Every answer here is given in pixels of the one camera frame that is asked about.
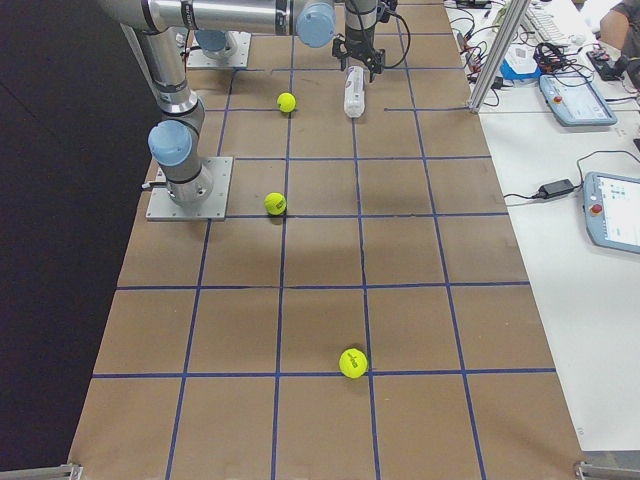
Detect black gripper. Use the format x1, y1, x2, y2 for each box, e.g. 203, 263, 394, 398
332, 33, 385, 83

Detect clear tennis ball can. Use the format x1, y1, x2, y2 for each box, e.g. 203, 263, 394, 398
343, 66, 365, 119

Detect tennis ball near base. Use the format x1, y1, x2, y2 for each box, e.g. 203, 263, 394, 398
338, 348, 368, 379
277, 92, 297, 114

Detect middle tennis ball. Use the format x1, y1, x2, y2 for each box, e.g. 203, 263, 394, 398
264, 192, 287, 216

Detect blue white box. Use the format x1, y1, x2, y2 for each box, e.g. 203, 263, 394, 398
500, 44, 541, 81

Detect far teach pendant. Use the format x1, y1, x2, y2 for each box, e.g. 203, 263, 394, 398
539, 74, 618, 127

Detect teach pendant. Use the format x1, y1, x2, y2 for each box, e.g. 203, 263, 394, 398
539, 74, 618, 127
583, 172, 640, 254

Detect black power adapter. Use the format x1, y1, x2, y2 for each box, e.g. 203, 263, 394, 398
535, 179, 576, 200

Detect brown paper table cover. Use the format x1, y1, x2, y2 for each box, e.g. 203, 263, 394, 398
69, 1, 581, 479

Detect near teach pendant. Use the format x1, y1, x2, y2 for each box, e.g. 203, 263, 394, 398
583, 172, 640, 254

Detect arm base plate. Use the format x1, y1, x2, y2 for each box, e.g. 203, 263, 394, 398
187, 30, 251, 70
144, 157, 234, 221

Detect aluminium frame post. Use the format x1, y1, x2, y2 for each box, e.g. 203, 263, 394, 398
468, 0, 530, 113

